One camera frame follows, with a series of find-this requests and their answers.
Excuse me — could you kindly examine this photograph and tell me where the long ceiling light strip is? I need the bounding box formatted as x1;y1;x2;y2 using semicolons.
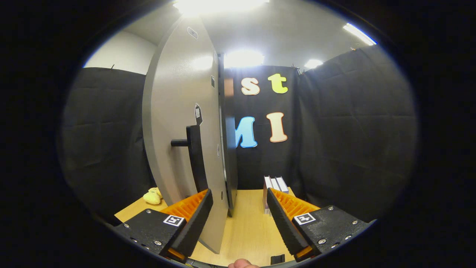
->
343;23;377;46

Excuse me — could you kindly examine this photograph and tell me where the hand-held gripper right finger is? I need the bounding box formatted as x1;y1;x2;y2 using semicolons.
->
266;188;377;262

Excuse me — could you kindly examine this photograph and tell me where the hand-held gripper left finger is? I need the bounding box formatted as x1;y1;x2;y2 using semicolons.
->
113;189;214;264

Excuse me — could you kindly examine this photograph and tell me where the black backdrop cloth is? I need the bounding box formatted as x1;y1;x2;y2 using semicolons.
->
58;45;419;224

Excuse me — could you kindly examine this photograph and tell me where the wide ceiling light panel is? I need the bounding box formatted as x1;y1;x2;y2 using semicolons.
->
173;0;270;15

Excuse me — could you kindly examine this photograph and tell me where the yellow plush toy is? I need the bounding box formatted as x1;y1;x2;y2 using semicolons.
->
143;187;163;205

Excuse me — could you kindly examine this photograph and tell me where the black door handle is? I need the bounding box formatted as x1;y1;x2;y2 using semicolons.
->
171;125;209;193

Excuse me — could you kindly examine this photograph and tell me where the beige cabinet door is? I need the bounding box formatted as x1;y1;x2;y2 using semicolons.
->
142;16;229;254

